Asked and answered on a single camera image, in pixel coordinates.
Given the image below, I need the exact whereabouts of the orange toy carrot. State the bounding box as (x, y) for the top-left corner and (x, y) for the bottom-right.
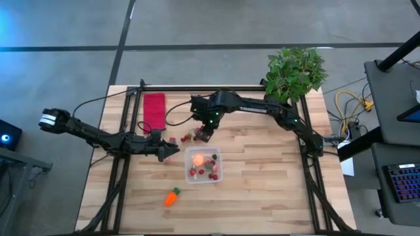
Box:
(163, 187), (181, 207)

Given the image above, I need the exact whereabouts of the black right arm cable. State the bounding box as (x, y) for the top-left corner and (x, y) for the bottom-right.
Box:
(163, 96), (211, 127)

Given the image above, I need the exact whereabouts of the red folded cloth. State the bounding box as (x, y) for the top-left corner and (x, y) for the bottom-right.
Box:
(142, 92), (167, 135)

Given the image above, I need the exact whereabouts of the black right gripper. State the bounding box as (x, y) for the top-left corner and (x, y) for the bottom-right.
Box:
(196, 109), (220, 143)

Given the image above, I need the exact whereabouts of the grey desk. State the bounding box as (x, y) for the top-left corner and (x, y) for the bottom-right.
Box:
(364, 60), (420, 137)
(370, 142), (420, 227)

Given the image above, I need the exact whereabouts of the backlit computer keyboard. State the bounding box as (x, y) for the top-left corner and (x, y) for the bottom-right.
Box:
(383, 163), (420, 203)

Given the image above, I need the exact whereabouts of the black pole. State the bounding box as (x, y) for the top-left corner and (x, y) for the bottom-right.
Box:
(377, 31), (420, 71)

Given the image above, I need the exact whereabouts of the dark tablet screen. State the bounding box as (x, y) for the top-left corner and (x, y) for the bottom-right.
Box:
(396, 104), (420, 124)

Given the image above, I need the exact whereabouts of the yellow cable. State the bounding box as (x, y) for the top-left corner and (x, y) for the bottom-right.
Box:
(334, 90), (374, 132)

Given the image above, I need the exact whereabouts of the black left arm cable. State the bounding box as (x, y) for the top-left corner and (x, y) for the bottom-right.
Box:
(72, 87), (132, 119)

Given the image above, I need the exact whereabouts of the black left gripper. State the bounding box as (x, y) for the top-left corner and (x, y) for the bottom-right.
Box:
(140, 137), (180, 163)

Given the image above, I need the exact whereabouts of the white paper sheet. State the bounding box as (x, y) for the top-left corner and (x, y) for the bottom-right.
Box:
(339, 157), (355, 177)

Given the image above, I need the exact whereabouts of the green leafy plant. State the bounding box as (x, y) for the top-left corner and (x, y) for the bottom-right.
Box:
(264, 47), (329, 103)

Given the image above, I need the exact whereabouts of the black device with blue light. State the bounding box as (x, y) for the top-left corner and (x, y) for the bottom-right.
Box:
(0, 119), (23, 151)

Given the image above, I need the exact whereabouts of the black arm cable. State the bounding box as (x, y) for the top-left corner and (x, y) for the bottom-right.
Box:
(72, 87), (132, 119)
(163, 96), (211, 127)

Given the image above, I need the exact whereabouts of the black metal table frame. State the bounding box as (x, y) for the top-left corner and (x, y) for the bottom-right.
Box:
(75, 78), (358, 236)

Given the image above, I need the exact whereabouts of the clear plastic tupperware container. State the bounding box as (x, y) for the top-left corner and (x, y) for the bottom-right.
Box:
(184, 146), (224, 184)

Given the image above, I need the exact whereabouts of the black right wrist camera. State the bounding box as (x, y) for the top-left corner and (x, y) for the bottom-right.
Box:
(190, 94), (211, 115)

